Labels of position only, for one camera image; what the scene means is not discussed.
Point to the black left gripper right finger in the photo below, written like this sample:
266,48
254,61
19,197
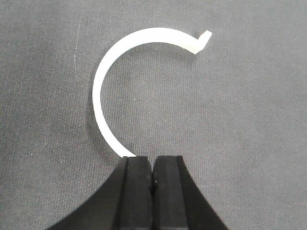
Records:
178,204

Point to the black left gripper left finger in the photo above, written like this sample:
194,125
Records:
123,202

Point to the white curved PVC pipe clamp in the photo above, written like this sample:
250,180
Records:
138,38

